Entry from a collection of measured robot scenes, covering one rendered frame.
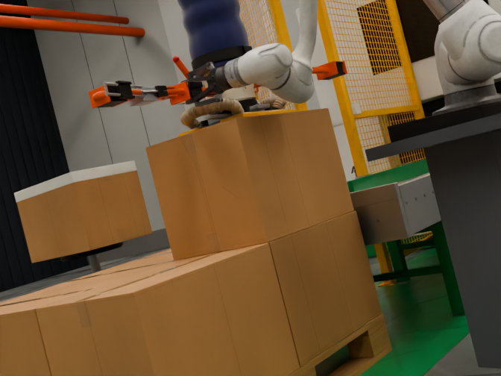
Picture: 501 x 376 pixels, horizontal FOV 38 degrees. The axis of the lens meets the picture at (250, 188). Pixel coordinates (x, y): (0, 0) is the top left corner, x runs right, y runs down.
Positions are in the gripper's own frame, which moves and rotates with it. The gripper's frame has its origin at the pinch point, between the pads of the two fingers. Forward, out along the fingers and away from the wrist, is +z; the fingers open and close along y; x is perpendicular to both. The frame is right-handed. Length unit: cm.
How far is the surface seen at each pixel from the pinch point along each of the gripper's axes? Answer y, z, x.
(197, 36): -20.3, 1.3, 16.6
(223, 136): 18.0, -14.2, -3.8
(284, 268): 63, -21, 1
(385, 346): 105, -22, 52
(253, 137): 20.4, -20.7, 3.1
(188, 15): -28.6, 2.8, 16.7
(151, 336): 65, -20, -61
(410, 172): 49, 17, 208
